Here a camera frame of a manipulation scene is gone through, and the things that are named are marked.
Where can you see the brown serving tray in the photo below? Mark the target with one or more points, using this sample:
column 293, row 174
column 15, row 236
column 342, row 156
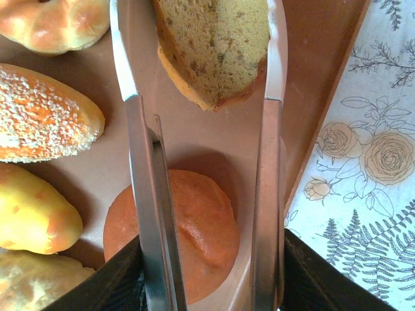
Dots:
column 201, row 142

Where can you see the fake cake slice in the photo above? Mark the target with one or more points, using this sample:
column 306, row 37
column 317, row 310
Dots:
column 214, row 48

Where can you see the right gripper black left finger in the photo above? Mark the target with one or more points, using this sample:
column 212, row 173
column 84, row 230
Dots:
column 113, row 285

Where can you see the fake yellow bread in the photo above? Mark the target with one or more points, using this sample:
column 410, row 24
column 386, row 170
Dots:
column 29, row 210

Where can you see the fake sesame bread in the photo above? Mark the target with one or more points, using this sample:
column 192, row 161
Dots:
column 39, row 113

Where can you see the floral tablecloth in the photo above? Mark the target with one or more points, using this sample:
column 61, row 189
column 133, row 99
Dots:
column 373, row 97

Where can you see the fake round brown bun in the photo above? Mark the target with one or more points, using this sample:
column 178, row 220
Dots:
column 204, row 233

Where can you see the fake braided bread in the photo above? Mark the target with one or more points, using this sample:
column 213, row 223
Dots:
column 32, row 282

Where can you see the metal tongs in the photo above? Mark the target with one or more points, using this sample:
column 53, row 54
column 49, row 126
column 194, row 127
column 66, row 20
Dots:
column 142, row 162

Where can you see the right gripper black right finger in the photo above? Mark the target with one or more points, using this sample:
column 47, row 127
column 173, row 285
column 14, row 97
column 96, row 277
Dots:
column 311, row 278

